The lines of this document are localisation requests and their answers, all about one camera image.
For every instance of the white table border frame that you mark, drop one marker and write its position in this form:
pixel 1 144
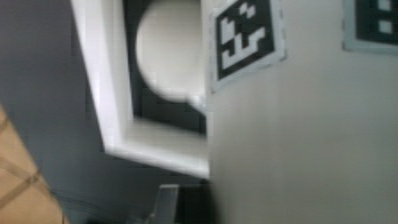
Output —
pixel 140 140

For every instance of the white lamp bulb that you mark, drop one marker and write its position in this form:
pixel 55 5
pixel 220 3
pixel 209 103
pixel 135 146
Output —
pixel 170 51

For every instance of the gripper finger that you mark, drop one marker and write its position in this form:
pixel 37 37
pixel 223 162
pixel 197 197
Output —
pixel 179 205

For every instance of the white lamp shade cone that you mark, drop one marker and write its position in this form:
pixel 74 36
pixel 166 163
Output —
pixel 305 131

